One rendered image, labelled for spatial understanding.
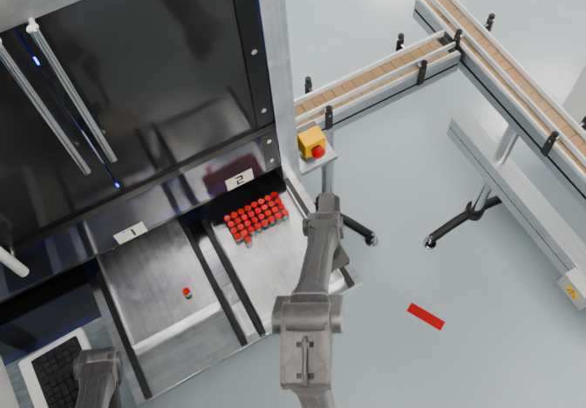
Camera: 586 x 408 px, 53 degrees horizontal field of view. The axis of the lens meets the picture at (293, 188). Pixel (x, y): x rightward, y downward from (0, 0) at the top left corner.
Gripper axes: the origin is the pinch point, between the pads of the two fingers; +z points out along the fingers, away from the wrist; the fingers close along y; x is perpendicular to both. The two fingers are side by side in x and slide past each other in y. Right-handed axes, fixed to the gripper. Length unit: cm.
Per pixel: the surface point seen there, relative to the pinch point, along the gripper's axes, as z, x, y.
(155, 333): 17, 49, 10
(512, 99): 19, -81, 24
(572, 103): 78, -140, 34
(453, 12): 21, -87, 65
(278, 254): 21.3, 8.2, 15.8
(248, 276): 20.9, 19.2, 13.8
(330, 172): 61, -28, 50
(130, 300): 20, 52, 24
